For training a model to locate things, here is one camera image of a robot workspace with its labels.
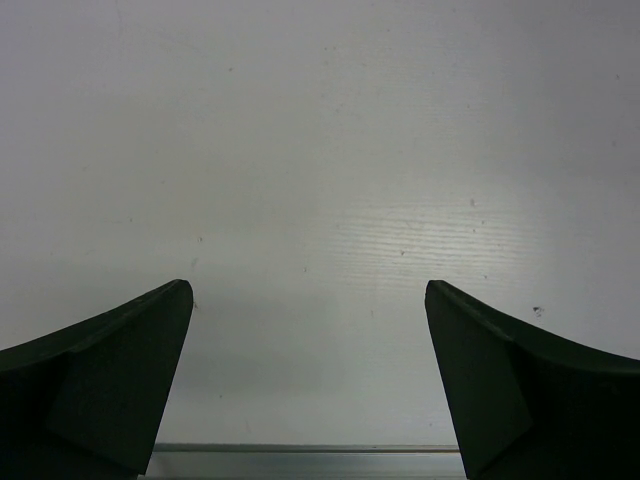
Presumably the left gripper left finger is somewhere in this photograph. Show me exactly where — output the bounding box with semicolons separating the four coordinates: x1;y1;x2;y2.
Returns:
1;279;193;479

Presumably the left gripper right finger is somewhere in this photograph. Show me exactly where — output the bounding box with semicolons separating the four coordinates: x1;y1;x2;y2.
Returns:
425;280;639;479

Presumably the aluminium frame rail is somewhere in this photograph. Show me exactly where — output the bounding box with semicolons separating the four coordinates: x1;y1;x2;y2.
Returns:
142;444;466;479

